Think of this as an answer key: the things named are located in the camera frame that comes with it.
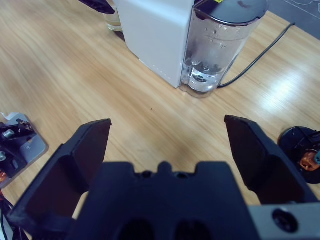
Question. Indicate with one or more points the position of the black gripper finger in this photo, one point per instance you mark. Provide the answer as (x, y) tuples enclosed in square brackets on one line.
[(267, 165), (55, 180), (100, 6)]

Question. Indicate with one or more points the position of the clear drinking glass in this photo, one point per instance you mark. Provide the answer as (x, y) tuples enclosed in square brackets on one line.
[(113, 23)]

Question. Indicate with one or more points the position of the white capsule coffee machine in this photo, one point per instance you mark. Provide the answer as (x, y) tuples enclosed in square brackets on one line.
[(155, 37)]

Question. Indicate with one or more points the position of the orange coffee capsule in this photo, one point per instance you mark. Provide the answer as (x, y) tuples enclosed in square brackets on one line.
[(307, 162)]

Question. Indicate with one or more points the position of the blue coffee capsule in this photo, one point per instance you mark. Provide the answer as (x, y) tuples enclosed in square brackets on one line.
[(318, 157)]

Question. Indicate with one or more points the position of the black capsule holder with rods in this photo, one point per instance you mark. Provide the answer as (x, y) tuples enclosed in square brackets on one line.
[(292, 140)]

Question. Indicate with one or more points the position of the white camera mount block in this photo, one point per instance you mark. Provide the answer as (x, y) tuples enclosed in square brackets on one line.
[(30, 147)]

